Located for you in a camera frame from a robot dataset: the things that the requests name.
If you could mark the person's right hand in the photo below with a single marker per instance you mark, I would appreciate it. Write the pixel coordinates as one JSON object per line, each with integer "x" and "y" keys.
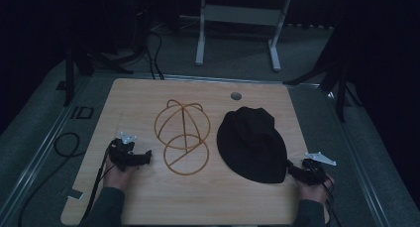
{"x": 313, "y": 193}

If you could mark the black bucket hat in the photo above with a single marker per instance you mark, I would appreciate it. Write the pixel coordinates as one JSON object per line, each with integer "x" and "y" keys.
{"x": 252, "y": 144}

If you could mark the person's left hand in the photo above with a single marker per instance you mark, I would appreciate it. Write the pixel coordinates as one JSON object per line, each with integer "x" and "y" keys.
{"x": 115, "y": 177}

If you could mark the grey table grommet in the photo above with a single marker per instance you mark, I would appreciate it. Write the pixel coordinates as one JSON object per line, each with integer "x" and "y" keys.
{"x": 236, "y": 96}

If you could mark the black tripod stand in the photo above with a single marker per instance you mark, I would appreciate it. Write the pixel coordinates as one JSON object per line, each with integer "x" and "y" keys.
{"x": 70, "y": 78}
{"x": 340, "y": 88}

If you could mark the white metal desk frame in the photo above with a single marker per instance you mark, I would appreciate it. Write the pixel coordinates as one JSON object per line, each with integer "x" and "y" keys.
{"x": 242, "y": 15}

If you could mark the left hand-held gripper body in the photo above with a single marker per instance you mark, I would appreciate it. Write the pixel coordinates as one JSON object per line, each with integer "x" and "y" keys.
{"x": 121, "y": 153}

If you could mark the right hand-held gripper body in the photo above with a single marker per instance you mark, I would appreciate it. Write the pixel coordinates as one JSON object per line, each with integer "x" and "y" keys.
{"x": 313, "y": 172}

